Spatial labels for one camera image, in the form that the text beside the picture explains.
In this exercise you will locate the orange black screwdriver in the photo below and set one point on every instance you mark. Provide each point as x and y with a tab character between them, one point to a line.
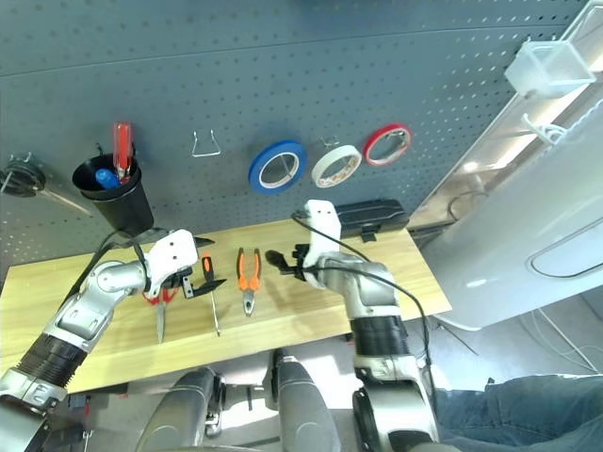
207	266

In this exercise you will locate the grey robot leg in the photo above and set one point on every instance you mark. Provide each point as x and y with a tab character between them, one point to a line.
306	409
174	414

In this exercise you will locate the blue marker pen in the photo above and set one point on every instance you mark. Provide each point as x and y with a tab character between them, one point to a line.
106	178

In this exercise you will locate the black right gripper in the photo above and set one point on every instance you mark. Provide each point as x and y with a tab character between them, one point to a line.
299	263

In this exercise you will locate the grey left robot leg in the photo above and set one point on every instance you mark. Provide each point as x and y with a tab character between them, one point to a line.
174	414

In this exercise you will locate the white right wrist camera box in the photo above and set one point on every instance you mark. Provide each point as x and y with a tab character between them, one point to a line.
322	221

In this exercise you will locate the white cabinet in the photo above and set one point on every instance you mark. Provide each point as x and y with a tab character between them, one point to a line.
518	245

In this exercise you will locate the grey right robot leg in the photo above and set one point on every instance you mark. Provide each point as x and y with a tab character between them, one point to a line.
306	409

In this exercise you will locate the black plastic cup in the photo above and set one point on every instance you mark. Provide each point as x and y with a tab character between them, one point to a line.
125	212

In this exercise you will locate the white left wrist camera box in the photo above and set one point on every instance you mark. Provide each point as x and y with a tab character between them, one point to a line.
172	254

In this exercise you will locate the red tape roll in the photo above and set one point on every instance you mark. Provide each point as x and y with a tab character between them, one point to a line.
372	143

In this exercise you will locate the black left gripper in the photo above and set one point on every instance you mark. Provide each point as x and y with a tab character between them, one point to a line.
181	280

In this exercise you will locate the grey pegboard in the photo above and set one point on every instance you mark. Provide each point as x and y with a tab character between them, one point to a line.
282	56

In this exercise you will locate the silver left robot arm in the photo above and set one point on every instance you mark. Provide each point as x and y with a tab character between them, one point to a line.
85	311

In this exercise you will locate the blue tape roll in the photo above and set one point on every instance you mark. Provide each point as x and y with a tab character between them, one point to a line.
256	174

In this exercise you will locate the blue jeans leg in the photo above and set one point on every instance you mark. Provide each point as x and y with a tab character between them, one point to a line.
518	414

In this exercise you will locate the clear plastic bin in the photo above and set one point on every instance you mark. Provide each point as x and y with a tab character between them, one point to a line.
546	70

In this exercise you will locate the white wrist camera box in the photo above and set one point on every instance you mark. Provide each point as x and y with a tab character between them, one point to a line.
172	254
322	221

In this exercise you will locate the orange black pliers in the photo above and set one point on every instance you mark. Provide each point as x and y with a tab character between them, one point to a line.
249	301

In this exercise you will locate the white tape roll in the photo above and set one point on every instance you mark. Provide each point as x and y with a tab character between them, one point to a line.
325	162

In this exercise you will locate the white plastic hook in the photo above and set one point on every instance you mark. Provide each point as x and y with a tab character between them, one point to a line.
546	132

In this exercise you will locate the metal tape hook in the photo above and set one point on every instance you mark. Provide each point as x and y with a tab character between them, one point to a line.
330	141

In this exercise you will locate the black tool case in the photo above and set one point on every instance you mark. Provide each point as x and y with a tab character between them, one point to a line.
372	216

